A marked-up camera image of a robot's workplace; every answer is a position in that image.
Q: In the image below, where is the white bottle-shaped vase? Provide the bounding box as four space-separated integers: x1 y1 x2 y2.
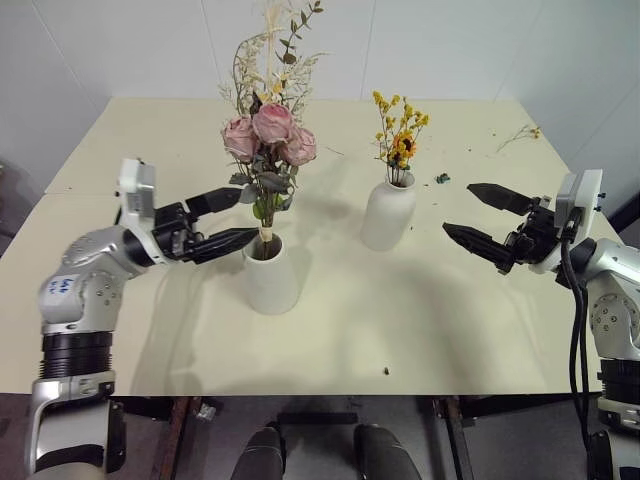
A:
359 171 418 253

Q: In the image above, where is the loose yellow flower sprig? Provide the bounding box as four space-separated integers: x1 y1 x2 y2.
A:
495 124 543 154

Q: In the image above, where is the yellow sunflower dried bouquet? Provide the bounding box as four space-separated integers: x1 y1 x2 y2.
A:
371 89 432 190

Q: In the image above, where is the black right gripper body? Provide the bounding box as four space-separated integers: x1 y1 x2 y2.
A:
496 196 565 274

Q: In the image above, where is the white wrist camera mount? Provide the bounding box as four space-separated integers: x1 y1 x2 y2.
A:
113 158 158 266
527 169 604 277

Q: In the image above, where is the white cone-shaped vase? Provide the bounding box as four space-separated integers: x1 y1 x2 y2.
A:
241 231 302 317

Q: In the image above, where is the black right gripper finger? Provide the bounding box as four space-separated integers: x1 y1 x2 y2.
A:
465 182 544 218
441 222 510 267

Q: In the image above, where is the rusty metal table leg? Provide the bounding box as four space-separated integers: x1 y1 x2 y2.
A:
435 396 477 480
158 396 203 480

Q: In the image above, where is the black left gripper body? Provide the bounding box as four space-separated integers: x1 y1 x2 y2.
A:
151 200 207 263

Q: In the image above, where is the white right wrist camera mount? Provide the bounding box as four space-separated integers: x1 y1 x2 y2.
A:
527 169 604 277

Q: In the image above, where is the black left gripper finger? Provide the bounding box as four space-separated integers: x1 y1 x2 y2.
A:
184 186 247 218
191 227 261 266

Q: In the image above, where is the pink rose dried bouquet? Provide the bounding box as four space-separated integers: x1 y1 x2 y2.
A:
216 0 332 262

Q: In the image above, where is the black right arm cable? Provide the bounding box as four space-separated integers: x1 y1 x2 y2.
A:
558 209 603 454

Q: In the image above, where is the dark rounded shape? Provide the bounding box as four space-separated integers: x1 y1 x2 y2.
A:
352 423 427 480
231 425 287 480

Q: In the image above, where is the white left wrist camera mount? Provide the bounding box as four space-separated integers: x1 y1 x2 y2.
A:
113 158 158 266

